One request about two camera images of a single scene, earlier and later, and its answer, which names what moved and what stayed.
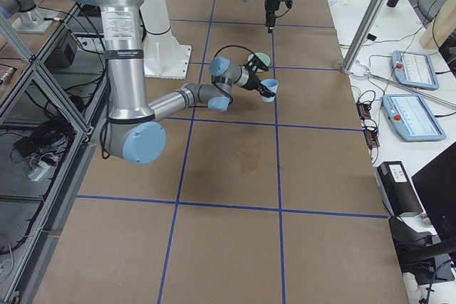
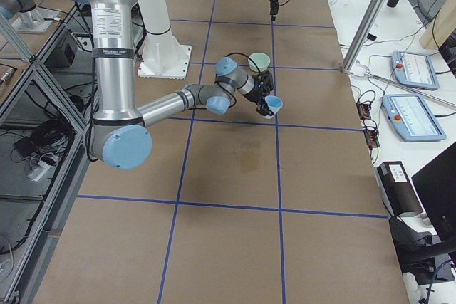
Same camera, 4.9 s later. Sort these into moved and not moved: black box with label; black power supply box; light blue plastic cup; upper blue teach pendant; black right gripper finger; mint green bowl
Moved: black right gripper finger; light blue plastic cup
Not moved: black power supply box; upper blue teach pendant; mint green bowl; black box with label
